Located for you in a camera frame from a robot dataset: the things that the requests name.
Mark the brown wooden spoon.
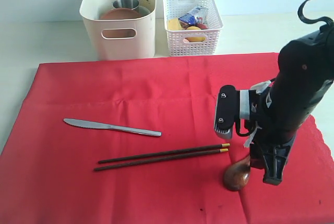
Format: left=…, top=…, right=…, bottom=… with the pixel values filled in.
left=223, top=155, right=251, bottom=192

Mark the red sausage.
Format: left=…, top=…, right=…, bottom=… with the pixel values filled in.
left=196, top=23, right=208, bottom=30

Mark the brown wooden chopstick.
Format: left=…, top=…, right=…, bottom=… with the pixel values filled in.
left=98, top=143, right=230, bottom=164
left=93, top=148, right=228, bottom=171

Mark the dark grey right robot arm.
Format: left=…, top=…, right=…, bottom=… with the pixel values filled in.
left=250, top=26, right=333, bottom=185

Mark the upper brown wooden chopstick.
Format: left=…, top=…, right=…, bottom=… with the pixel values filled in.
left=98, top=143, right=230, bottom=164

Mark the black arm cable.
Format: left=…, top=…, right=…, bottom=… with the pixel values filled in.
left=297, top=0, right=334, bottom=30

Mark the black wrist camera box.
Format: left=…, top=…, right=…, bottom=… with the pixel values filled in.
left=214, top=85, right=254, bottom=140

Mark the lower brown wooden chopstick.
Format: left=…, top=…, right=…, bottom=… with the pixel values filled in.
left=93, top=148, right=228, bottom=171

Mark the white perforated plastic basket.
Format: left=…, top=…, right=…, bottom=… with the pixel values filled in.
left=163, top=0, right=223, bottom=56

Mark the red tablecloth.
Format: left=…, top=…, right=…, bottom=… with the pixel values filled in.
left=1, top=53, right=333, bottom=223

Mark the yellow lemon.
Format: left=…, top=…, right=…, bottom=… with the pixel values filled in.
left=186, top=26, right=206, bottom=42

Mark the cream plastic bin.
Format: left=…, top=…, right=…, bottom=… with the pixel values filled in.
left=79, top=0, right=157, bottom=60

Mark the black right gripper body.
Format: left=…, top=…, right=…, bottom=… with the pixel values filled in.
left=245, top=77, right=324, bottom=148

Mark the yellow cheese wedge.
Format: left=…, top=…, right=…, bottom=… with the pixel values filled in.
left=167, top=18, right=183, bottom=31

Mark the brown wooden plate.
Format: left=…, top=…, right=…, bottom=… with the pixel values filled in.
left=99, top=8, right=141, bottom=39

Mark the blue white milk carton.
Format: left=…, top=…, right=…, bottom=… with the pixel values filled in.
left=178, top=6, right=209, bottom=26

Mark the white enamel bowl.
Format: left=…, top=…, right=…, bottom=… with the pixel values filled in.
left=138, top=6, right=151, bottom=17

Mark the stainless steel cup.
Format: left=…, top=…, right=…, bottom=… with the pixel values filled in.
left=113, top=0, right=139, bottom=11

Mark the steel table knife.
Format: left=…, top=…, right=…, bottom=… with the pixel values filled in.
left=63, top=118, right=162, bottom=137

